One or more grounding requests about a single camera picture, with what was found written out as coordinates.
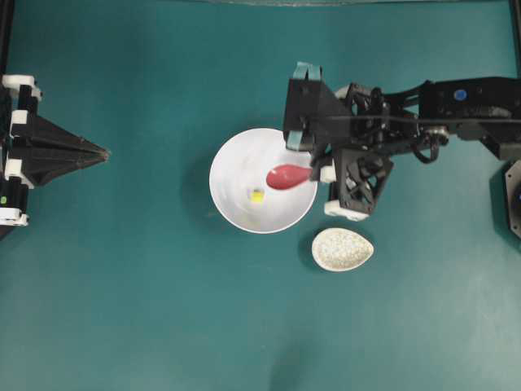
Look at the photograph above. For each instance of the black frame post right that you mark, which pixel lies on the black frame post right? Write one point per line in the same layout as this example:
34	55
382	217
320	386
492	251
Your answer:
515	14

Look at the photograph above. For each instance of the pink ceramic spoon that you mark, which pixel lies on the pink ceramic spoon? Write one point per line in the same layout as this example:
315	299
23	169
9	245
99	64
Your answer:
285	177

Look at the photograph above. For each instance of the black round arm base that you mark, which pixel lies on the black round arm base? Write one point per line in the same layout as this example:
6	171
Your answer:
504	188

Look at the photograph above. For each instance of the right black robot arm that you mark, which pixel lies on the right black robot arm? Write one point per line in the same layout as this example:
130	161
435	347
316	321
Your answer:
360	131

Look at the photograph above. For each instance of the black frame post left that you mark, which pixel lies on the black frame post left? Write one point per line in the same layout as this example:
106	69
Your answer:
7	8

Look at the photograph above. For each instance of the speckled egg-shaped spoon rest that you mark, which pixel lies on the speckled egg-shaped spoon rest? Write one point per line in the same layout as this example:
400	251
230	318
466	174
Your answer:
340	250

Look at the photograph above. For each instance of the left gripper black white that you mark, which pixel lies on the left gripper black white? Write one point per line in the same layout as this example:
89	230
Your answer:
22	171

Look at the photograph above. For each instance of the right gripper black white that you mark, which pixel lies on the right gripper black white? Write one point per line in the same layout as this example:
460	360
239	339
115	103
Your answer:
356	179

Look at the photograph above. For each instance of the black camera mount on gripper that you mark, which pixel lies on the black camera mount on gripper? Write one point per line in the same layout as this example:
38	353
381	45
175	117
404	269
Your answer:
314	117

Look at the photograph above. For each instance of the black frame post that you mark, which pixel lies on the black frame post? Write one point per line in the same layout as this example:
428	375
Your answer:
7	8
515	14

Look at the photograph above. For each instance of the white round bowl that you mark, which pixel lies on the white round bowl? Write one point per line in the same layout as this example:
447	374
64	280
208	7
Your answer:
241	165

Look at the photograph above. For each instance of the yellow hexagonal prism block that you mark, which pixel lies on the yellow hexagonal prism block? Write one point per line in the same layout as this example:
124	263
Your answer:
257	196

